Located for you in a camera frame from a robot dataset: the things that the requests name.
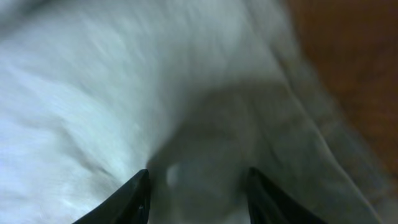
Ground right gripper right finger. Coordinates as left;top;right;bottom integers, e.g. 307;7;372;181
245;167;326;224

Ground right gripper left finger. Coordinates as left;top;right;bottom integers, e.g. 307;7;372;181
73;169;151;224

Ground khaki green shorts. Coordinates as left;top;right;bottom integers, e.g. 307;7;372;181
0;0;398;224

